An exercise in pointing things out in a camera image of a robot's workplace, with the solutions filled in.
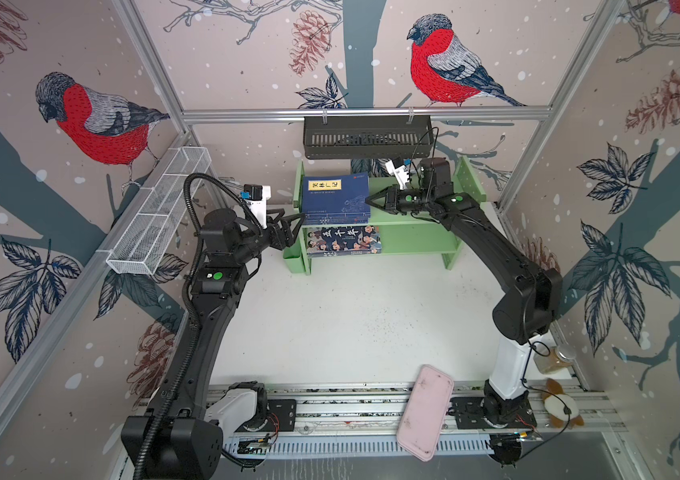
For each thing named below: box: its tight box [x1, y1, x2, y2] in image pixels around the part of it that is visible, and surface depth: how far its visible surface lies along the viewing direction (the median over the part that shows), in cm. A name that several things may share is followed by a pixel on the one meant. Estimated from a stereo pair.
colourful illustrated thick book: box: [306, 225, 382, 256], surface depth 94 cm
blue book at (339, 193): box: [302, 172, 370, 214], surface depth 81 cm
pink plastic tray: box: [396, 364, 454, 462], surface depth 74 cm
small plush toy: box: [543, 378, 585, 428], surface depth 74 cm
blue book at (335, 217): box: [302, 211, 370, 225], surface depth 79 cm
